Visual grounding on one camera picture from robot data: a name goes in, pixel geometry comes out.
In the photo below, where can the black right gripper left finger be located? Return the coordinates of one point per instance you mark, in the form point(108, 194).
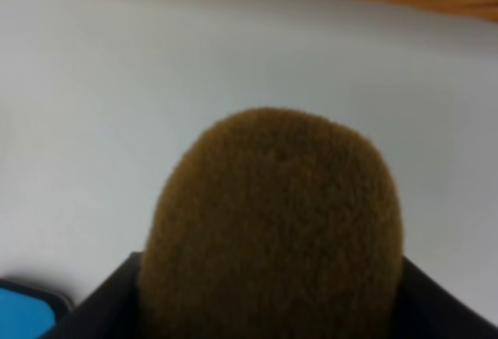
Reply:
point(110, 312)

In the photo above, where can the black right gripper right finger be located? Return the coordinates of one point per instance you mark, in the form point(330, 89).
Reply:
point(423, 309)

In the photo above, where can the blue board eraser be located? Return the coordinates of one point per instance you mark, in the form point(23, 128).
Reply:
point(29, 311)

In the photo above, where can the brown kiwi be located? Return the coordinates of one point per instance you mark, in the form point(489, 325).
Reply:
point(274, 224)

